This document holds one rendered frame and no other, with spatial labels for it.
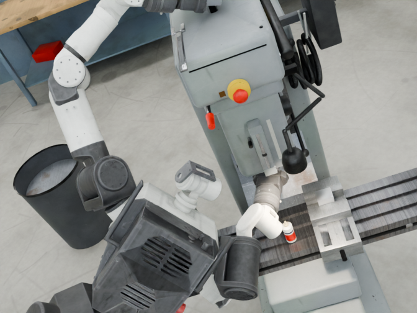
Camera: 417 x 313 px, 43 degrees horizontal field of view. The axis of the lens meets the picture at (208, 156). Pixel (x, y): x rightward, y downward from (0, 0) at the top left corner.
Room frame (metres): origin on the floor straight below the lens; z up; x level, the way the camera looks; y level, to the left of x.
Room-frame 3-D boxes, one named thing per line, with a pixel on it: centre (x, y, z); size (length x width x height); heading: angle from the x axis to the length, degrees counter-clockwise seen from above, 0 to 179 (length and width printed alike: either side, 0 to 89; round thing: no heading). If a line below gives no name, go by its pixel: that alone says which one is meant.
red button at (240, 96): (1.15, -0.14, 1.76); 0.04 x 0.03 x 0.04; 80
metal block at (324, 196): (1.37, -0.34, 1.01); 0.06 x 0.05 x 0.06; 78
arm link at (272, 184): (1.32, -0.14, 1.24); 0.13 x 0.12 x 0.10; 62
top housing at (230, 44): (1.41, -0.19, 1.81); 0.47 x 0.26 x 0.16; 170
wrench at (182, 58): (1.27, -0.05, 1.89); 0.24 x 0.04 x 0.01; 170
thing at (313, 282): (1.40, -0.19, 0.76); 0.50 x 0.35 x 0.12; 170
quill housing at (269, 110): (1.40, -0.19, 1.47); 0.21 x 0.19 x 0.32; 80
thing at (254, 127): (1.29, -0.17, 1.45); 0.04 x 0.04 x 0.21; 80
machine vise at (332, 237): (1.34, -0.33, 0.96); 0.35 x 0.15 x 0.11; 168
